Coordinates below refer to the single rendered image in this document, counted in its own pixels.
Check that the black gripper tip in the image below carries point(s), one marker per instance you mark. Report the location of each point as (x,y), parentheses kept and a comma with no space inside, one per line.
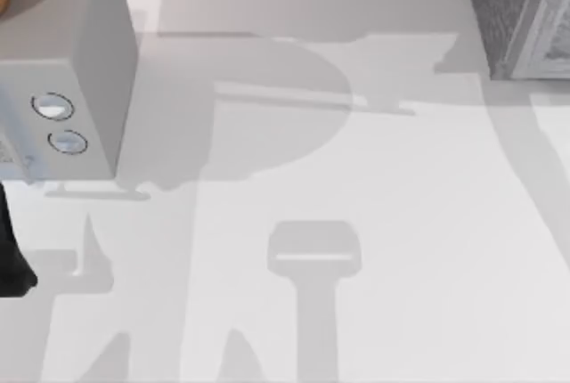
(12,258)

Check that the small microwave knob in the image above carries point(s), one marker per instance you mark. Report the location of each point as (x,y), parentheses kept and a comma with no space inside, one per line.
(67,142)

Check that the grey cabinet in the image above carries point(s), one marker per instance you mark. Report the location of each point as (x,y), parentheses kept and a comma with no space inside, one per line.
(521,13)

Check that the pale microwave oven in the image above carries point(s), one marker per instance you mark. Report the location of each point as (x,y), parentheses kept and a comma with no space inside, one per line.
(89,67)

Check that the large microwave knob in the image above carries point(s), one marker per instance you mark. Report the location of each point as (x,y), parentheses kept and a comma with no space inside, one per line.
(52,106)

